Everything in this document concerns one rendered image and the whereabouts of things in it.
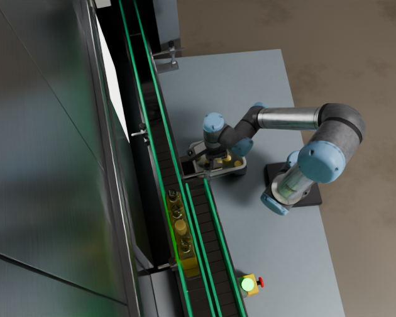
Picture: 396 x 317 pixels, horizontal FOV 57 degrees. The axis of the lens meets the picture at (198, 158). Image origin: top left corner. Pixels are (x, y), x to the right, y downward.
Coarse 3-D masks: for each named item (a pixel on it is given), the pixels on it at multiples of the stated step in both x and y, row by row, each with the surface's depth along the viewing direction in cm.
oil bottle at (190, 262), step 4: (188, 240) 118; (192, 244) 118; (192, 248) 116; (180, 252) 116; (188, 252) 115; (192, 252) 116; (180, 256) 116; (184, 256) 115; (188, 256) 116; (192, 256) 116; (180, 260) 117; (184, 260) 118; (188, 260) 120; (192, 260) 122; (196, 260) 125; (184, 264) 124; (188, 264) 126; (192, 264) 128; (196, 264) 130; (184, 268) 130; (188, 268) 132
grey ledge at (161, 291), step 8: (160, 272) 133; (168, 272) 133; (152, 280) 132; (160, 280) 132; (168, 280) 132; (176, 280) 132; (160, 288) 131; (168, 288) 131; (176, 288) 131; (160, 296) 130; (168, 296) 130; (176, 296) 130; (160, 304) 129; (168, 304) 128; (176, 304) 128; (160, 312) 128; (168, 312) 127; (176, 312) 127
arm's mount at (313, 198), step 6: (270, 168) 162; (276, 168) 162; (270, 174) 160; (276, 174) 160; (270, 180) 159; (312, 186) 157; (318, 186) 157; (312, 192) 156; (318, 192) 155; (306, 198) 154; (312, 198) 154; (318, 198) 154; (294, 204) 153; (300, 204) 153; (306, 204) 154; (312, 204) 155; (318, 204) 155
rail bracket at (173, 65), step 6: (168, 42) 165; (168, 48) 169; (174, 48) 169; (180, 48) 170; (150, 54) 168; (156, 54) 169; (174, 60) 176; (156, 66) 179; (162, 66) 179; (168, 66) 178; (174, 66) 178; (162, 72) 179
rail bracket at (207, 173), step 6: (204, 168) 137; (210, 168) 138; (216, 168) 142; (222, 168) 143; (180, 174) 141; (192, 174) 142; (198, 174) 142; (204, 174) 142; (210, 174) 143; (210, 180) 148
